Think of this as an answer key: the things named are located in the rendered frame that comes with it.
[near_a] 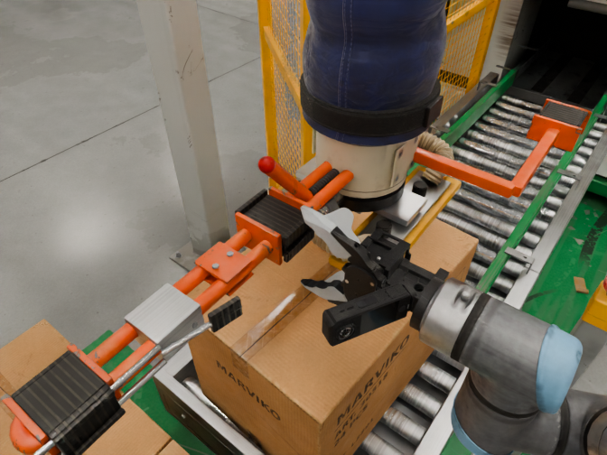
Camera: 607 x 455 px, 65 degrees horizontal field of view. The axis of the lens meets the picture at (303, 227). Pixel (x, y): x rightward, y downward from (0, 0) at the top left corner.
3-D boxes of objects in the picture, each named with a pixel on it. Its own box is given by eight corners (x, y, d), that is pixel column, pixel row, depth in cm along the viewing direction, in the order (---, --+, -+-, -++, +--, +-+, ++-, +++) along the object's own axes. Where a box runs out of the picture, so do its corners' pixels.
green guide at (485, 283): (596, 108, 238) (604, 92, 232) (619, 116, 234) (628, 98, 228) (462, 312, 146) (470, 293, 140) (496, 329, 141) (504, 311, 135)
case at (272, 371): (340, 269, 160) (347, 173, 133) (445, 335, 141) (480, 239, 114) (202, 394, 127) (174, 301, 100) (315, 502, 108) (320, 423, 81)
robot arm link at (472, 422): (536, 476, 62) (575, 427, 54) (446, 456, 63) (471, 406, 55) (525, 410, 69) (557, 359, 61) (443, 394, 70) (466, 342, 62)
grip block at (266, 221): (269, 211, 78) (266, 182, 74) (317, 236, 73) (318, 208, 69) (234, 240, 73) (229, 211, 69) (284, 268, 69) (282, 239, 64)
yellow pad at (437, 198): (416, 171, 103) (420, 152, 99) (460, 188, 98) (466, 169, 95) (327, 264, 83) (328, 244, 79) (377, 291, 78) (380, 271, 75)
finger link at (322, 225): (321, 190, 66) (363, 240, 66) (294, 211, 62) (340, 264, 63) (332, 180, 63) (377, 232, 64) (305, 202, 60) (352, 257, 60)
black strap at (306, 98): (347, 60, 91) (349, 40, 88) (462, 96, 81) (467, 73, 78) (272, 108, 78) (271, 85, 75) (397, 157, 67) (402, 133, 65)
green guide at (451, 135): (493, 79, 262) (498, 63, 256) (512, 85, 258) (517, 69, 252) (323, 237, 170) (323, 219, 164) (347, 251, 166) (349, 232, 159)
